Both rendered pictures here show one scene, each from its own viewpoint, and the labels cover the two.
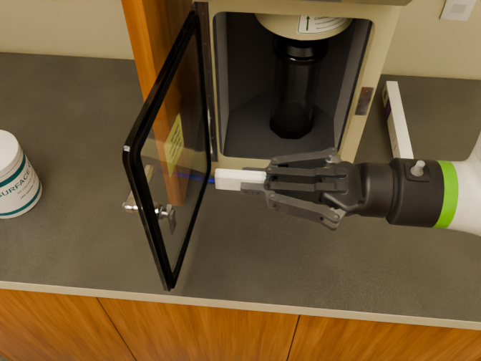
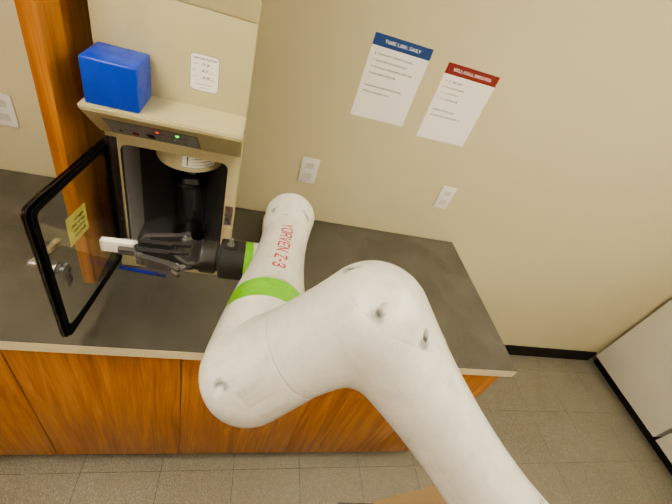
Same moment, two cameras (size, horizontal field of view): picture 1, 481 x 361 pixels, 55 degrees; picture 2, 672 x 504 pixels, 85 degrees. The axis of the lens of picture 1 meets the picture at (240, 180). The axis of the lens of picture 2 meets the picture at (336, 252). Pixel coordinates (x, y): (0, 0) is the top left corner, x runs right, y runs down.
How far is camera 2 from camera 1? 34 cm
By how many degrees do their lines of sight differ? 22
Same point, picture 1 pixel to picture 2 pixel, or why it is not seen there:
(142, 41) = (59, 152)
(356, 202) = (193, 261)
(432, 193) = (237, 256)
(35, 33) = not seen: outside the picture
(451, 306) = not seen: hidden behind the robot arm
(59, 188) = not seen: outside the picture
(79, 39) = (28, 159)
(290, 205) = (149, 260)
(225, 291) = (117, 342)
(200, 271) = (100, 328)
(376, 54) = (230, 185)
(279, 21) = (169, 157)
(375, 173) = (206, 244)
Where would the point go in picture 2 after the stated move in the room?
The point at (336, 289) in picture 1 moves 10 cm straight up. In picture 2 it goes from (204, 340) to (205, 319)
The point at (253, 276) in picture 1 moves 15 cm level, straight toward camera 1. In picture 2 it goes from (143, 331) to (128, 382)
